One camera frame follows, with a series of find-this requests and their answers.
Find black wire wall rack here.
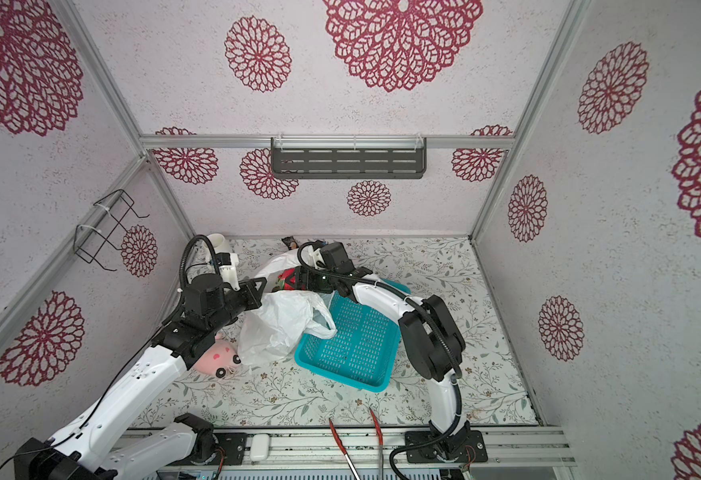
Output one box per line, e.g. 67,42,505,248
72,189,150,272

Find white small box on rail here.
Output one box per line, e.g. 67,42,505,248
250,433,270,463

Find white ceramic mug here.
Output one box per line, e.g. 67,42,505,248
206,233,234,265

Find grey wall shelf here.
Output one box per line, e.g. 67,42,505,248
270,137,428,180

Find red handled tongs left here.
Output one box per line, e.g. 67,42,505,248
328,419,362,480

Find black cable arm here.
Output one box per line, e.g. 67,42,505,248
295,241,466,433
178,234,222,289

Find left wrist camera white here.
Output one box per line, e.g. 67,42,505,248
214,252,240,291

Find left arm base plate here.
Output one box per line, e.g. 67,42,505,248
170,432,248,467

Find black snack packet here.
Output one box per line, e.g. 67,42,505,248
282,236,300,250

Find white plastic bag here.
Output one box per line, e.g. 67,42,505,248
238,250,338,367

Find red handled tongs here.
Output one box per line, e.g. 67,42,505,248
328,419,362,480
369,408,385,480

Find teal plastic basket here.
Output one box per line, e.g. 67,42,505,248
294,294,401,393

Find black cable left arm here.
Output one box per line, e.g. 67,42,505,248
178,234,222,289

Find pink plush pig toy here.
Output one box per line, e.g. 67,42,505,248
194,338,242,379

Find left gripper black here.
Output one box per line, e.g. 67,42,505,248
209,276,266,334

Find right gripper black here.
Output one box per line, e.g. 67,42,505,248
286,266,340,292

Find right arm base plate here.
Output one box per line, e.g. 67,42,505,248
406,427,489,464

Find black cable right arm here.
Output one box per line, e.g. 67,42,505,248
295,241,466,433

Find red handled tongs right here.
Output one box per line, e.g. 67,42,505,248
369,408,385,480

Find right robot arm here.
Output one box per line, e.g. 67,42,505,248
294,241,466,438

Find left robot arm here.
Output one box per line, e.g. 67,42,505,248
12,273,266,479

